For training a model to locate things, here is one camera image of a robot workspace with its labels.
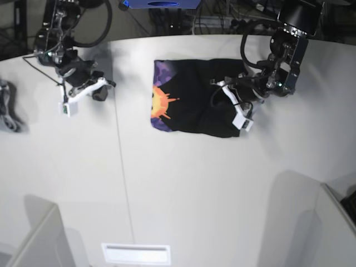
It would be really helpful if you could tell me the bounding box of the black keyboard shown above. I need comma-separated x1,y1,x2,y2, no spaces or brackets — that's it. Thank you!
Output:
340,191,356,224

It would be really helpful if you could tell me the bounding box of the white label plate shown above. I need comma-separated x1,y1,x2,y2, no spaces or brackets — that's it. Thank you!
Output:
101,243,171,266

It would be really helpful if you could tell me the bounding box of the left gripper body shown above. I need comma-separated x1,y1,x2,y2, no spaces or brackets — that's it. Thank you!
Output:
210,73,267,110

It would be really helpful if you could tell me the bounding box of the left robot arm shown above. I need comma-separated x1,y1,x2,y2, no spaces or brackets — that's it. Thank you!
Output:
210,1,323,108

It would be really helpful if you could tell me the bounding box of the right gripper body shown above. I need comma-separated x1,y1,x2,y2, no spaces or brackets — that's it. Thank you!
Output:
57,60,116,97

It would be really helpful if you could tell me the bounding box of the white divider panel right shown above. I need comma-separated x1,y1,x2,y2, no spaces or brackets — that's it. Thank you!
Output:
313,184,355,267

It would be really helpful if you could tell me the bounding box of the white divider panel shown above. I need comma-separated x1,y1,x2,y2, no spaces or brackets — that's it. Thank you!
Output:
7,204,76,266
313,184,355,267

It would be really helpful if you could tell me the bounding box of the black T-shirt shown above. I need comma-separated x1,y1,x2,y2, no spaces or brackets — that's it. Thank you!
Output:
150,58,247,138

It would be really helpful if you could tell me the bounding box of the blue box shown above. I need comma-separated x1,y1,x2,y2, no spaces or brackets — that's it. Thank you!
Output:
127,0,201,9

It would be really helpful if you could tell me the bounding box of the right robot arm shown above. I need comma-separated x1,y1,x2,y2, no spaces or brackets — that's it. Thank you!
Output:
33,1,116,103

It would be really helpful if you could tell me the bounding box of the white divider panel left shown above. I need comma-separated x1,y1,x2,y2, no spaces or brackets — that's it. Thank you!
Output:
7,204,76,266

